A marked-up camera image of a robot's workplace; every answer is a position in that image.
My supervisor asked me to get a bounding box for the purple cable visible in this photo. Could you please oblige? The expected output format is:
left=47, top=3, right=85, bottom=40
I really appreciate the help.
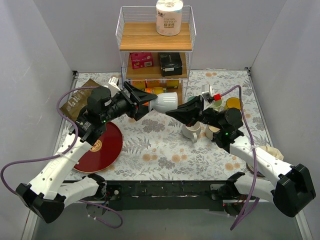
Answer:
left=0, top=86, right=125, bottom=229
left=219, top=84, right=261, bottom=231

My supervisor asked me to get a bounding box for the red round tray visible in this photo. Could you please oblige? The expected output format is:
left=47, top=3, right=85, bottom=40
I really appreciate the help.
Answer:
left=73, top=122, right=123, bottom=173

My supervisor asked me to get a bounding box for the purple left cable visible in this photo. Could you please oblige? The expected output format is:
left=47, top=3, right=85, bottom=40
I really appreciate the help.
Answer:
left=0, top=86, right=125, bottom=229

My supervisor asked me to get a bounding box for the brown coffee bag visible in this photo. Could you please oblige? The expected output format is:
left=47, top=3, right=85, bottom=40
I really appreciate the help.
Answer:
left=58, top=78, right=101, bottom=122

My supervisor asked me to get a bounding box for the floral tablecloth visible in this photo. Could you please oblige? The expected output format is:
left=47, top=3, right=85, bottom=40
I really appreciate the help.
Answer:
left=55, top=69, right=273, bottom=181

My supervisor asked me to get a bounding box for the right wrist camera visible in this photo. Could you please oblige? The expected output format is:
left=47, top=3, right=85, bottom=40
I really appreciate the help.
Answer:
left=201, top=83, right=221, bottom=104

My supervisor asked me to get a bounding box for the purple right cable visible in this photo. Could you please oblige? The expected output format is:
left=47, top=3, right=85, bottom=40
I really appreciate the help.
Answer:
left=219, top=84, right=261, bottom=231

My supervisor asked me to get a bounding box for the pink red box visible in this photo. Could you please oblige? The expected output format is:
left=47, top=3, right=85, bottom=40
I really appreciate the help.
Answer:
left=130, top=52, right=154, bottom=70

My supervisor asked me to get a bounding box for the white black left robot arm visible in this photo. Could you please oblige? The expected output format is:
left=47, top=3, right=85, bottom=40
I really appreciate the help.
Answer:
left=15, top=82, right=157, bottom=224

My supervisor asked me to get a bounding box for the black base bar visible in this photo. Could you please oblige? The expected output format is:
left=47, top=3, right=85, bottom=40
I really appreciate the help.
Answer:
left=106, top=180, right=240, bottom=211

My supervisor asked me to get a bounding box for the sage green mug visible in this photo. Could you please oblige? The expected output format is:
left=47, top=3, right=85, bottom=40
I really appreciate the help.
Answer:
left=209, top=99, right=223, bottom=112

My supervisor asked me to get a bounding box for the yellow sponge pack rear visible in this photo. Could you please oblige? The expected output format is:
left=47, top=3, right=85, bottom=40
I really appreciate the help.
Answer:
left=129, top=80, right=180, bottom=91

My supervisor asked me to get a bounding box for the cream mug black rim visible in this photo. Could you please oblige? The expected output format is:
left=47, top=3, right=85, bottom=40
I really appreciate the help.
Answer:
left=205, top=125, right=220, bottom=141

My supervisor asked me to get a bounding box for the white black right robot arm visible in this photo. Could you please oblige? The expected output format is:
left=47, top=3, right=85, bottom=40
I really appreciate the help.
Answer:
left=165, top=96, right=316, bottom=218

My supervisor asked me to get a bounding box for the white wire wooden shelf rack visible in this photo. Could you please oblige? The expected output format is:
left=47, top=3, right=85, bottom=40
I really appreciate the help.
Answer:
left=115, top=5, right=197, bottom=104

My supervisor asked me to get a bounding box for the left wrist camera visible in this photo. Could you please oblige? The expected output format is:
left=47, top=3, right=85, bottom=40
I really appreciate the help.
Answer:
left=107, top=76, right=121, bottom=96

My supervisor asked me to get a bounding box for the teal green mug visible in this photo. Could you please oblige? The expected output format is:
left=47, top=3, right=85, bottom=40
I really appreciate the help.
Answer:
left=187, top=96, right=198, bottom=104

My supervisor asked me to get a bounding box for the white mug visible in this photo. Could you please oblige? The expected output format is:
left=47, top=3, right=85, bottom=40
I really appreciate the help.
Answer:
left=182, top=122, right=201, bottom=143

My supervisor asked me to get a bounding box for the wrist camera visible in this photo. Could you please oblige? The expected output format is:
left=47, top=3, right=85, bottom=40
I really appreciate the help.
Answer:
left=201, top=83, right=221, bottom=104
left=107, top=76, right=121, bottom=96

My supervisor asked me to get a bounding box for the paper cup with crumpled paper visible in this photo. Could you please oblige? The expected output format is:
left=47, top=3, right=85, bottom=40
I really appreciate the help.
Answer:
left=246, top=145, right=284, bottom=174

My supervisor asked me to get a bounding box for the orange sponge pack front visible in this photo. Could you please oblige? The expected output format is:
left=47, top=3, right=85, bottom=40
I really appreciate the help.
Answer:
left=144, top=87, right=168, bottom=95

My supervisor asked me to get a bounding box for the grey mug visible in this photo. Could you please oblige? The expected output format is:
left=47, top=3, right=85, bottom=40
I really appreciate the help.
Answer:
left=148, top=92, right=178, bottom=114

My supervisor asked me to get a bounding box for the wrapped toilet paper roll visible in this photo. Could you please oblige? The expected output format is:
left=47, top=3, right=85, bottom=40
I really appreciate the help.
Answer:
left=155, top=0, right=184, bottom=36

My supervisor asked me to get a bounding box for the yellow black mug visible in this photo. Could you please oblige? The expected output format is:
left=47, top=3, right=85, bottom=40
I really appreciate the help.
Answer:
left=223, top=97, right=242, bottom=110

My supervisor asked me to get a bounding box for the black box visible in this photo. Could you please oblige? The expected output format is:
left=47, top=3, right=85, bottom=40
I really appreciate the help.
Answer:
left=158, top=52, right=183, bottom=77

